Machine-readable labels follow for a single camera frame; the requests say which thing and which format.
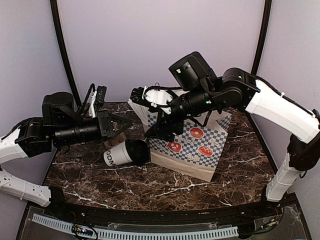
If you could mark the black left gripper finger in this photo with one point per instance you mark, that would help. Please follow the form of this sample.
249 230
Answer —
119 135
119 119

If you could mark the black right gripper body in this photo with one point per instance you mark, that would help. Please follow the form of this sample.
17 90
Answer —
164 121

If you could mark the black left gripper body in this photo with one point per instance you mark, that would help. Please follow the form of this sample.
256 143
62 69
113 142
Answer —
102 115

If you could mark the white paper coffee cup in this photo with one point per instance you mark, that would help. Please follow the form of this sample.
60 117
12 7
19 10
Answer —
118 155

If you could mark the black coffee lid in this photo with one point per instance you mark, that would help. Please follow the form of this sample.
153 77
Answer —
134 148

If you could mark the blue checkered paper bag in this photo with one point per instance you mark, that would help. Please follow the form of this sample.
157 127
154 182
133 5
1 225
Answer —
195 152

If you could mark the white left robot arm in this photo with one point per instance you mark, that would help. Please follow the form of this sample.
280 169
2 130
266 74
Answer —
58 126

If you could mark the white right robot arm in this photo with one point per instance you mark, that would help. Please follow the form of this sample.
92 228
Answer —
204 91

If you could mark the brown cardboard cup carrier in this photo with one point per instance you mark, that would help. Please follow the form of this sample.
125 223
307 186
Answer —
110 143

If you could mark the white wrapped straws bundle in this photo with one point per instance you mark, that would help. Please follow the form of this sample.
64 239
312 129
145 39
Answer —
141 112

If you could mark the stack of black lids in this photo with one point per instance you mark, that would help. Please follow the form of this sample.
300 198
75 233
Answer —
146 154

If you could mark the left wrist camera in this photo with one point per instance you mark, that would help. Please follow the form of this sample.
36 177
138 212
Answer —
96 101

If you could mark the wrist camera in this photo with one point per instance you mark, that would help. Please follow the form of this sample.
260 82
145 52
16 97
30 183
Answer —
152 97
96 101

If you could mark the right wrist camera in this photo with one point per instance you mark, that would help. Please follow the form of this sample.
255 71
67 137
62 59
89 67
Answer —
152 97

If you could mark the black front rail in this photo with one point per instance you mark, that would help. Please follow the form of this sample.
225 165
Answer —
234 215

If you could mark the white slotted cable duct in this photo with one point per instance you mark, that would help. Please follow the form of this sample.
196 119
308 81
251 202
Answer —
121 231

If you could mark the black left frame post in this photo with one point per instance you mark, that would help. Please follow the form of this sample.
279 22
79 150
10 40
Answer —
63 51

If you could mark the black vertical frame post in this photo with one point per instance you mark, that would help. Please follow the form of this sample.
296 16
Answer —
262 36

